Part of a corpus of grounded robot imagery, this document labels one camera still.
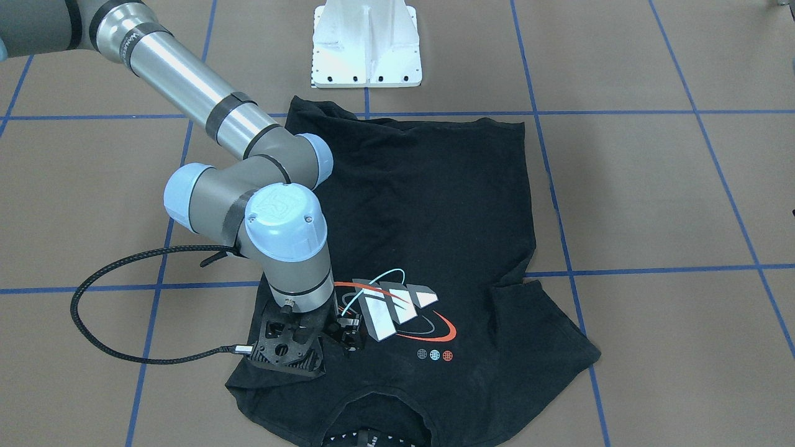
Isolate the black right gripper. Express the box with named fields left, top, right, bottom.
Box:
left=282, top=298, right=364, bottom=353

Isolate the black t-shirt with logo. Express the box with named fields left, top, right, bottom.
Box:
left=226, top=98, right=600, bottom=446

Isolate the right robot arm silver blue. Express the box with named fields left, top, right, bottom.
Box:
left=2, top=1, right=364, bottom=359

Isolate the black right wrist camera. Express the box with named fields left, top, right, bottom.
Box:
left=247, top=300, right=325, bottom=379

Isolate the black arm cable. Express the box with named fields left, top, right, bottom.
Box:
left=70, top=245, right=255, bottom=364

